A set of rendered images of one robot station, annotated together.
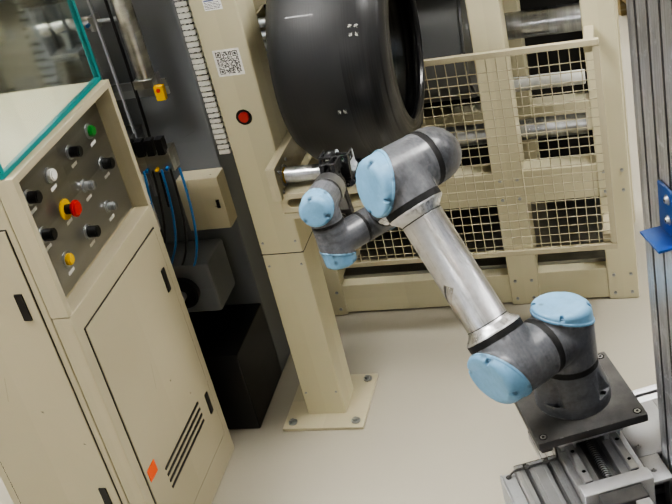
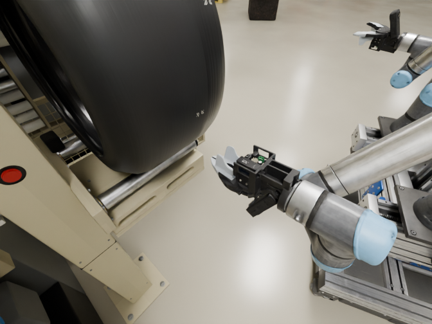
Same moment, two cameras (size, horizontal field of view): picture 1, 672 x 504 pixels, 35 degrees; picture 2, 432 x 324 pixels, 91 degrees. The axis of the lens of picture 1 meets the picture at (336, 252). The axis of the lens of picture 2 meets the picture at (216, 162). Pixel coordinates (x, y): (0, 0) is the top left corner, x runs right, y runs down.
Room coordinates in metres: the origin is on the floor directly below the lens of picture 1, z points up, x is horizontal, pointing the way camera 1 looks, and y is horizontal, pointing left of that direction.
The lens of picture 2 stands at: (2.23, 0.24, 1.39)
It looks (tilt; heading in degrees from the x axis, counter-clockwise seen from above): 47 degrees down; 293
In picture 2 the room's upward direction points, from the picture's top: straight up
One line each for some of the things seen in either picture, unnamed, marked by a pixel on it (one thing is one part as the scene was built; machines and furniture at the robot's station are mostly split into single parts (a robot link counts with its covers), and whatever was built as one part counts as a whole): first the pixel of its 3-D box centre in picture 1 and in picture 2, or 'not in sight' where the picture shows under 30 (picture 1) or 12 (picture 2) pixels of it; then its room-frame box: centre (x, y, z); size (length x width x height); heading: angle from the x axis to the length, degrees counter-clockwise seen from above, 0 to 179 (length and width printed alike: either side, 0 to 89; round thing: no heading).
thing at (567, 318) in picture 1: (561, 330); not in sight; (1.66, -0.39, 0.88); 0.13 x 0.12 x 0.14; 120
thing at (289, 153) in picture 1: (292, 152); (72, 179); (2.77, 0.05, 0.90); 0.40 x 0.03 x 0.10; 161
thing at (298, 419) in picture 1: (331, 400); (136, 285); (2.78, 0.13, 0.01); 0.27 x 0.27 x 0.02; 71
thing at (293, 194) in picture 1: (346, 190); (155, 182); (2.58, -0.07, 0.84); 0.36 x 0.09 x 0.06; 71
